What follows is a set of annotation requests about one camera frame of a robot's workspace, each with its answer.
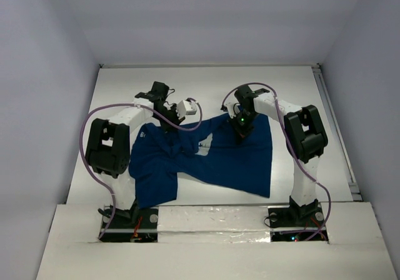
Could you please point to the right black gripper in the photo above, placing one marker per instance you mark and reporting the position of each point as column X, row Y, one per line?
column 240, row 133

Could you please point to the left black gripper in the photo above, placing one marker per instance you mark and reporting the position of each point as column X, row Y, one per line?
column 170, row 122

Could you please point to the blue mickey mouse t-shirt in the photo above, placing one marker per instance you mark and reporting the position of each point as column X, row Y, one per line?
column 210, row 154

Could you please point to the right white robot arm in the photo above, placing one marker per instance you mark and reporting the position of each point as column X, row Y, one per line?
column 305, row 138

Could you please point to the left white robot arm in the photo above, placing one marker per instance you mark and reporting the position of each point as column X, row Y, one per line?
column 106, row 151

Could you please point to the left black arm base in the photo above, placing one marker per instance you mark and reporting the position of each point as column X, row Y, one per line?
column 132, row 225

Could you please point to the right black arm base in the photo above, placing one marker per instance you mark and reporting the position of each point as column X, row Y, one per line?
column 285, row 226

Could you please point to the silver foil tape strip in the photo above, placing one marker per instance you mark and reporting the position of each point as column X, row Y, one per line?
column 212, row 224

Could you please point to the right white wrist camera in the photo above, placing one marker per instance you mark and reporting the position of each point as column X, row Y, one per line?
column 232, row 108

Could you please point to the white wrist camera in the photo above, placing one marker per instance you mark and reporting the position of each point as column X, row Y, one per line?
column 232, row 108
column 186, row 108

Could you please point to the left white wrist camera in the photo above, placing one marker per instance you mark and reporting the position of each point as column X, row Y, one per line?
column 186, row 108

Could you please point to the aluminium rail at table edge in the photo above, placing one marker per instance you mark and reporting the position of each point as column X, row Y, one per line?
column 333, row 124

